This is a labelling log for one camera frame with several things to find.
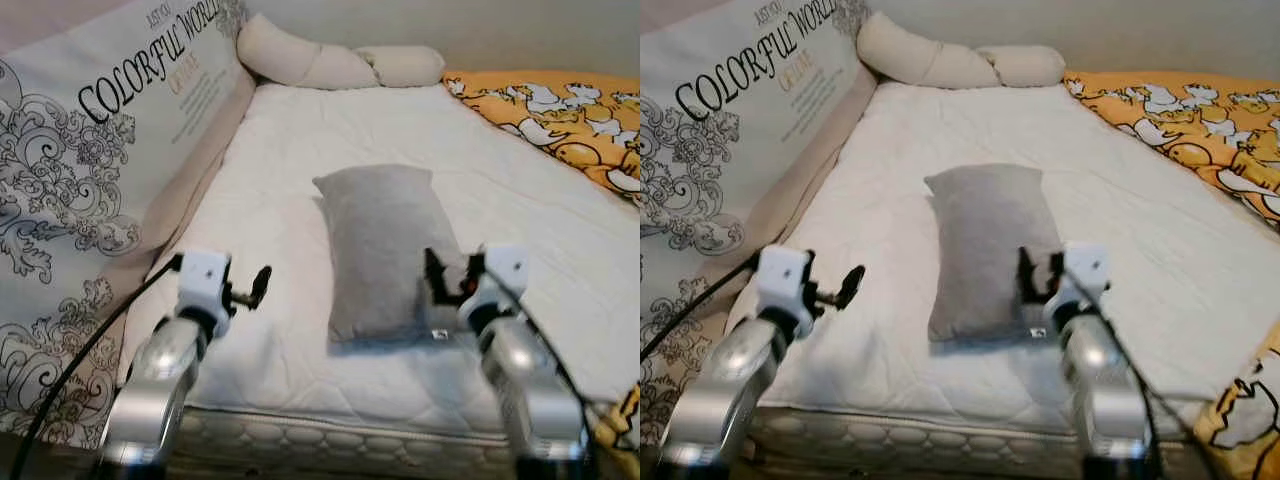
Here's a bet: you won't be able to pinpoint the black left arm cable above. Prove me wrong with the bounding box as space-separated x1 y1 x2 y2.
640 254 761 361
5 254 185 480

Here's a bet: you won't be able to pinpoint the yellow cartoon print duvet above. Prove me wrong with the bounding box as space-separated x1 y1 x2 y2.
442 70 641 471
1062 70 1280 480

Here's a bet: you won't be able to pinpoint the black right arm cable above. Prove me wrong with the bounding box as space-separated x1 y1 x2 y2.
485 280 603 480
1085 295 1168 480

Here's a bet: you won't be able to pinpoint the beige long bolster pillow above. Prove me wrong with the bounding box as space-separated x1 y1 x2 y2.
237 13 447 91
857 12 1067 91

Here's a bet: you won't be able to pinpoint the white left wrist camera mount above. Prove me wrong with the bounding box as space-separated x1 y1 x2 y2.
757 245 813 321
177 250 233 321

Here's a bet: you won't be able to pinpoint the white quilted mattress pad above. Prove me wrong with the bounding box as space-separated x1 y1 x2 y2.
120 82 641 416
725 82 1280 411

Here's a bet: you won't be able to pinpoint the beige padded headboard cushion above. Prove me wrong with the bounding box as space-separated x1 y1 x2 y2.
130 70 259 261
745 65 881 261

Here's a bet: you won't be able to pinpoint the cream quilted mattress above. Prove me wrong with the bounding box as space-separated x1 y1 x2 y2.
745 400 1216 476
170 400 621 476

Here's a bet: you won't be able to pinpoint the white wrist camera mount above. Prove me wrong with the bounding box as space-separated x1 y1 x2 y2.
468 245 529 321
177 250 233 321
757 245 813 321
1060 242 1113 316

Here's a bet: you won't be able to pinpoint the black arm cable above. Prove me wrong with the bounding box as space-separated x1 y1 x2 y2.
1085 295 1168 480
485 280 603 480
640 254 761 361
5 254 185 480

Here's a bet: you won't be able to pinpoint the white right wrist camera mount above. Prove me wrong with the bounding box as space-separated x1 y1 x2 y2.
1060 242 1113 316
468 245 529 321

